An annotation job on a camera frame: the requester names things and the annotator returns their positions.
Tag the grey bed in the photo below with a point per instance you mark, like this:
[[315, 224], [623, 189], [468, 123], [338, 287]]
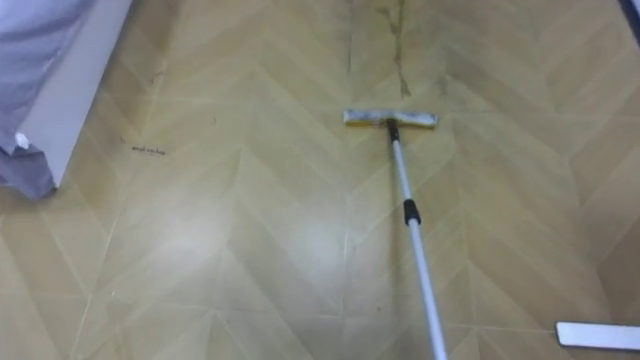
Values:
[[55, 95]]

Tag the dark blue object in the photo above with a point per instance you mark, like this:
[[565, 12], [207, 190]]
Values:
[[632, 15]]

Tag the white flat panel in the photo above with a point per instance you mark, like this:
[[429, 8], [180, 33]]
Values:
[[597, 335]]

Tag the mop with white pole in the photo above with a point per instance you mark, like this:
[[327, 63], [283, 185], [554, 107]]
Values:
[[415, 243]]

